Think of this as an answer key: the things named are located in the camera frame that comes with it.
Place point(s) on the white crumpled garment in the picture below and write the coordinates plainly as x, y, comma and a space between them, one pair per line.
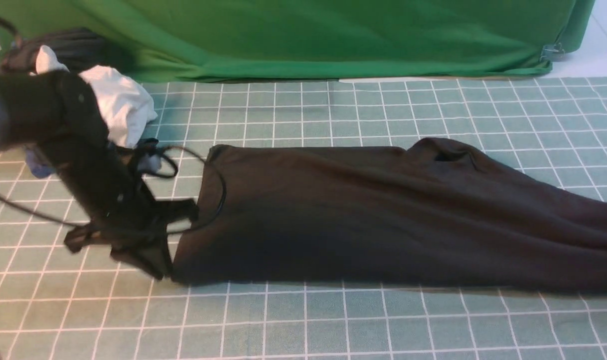
125, 105

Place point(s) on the green backdrop cloth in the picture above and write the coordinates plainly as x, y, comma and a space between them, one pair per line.
234, 40

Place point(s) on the dark gray long-sleeved shirt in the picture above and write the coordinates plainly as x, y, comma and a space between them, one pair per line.
439, 214

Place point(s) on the metal binder clip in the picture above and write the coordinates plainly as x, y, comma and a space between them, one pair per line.
552, 52

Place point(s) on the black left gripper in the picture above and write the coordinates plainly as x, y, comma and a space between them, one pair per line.
107, 182

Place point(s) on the dark gray crumpled garment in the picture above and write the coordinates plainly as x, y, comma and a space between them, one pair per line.
77, 48

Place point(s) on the teal grid table mat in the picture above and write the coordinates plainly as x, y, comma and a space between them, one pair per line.
59, 306

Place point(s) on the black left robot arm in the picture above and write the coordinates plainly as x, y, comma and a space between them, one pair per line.
58, 114

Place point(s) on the blue crumpled garment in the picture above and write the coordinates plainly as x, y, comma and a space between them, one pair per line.
37, 163

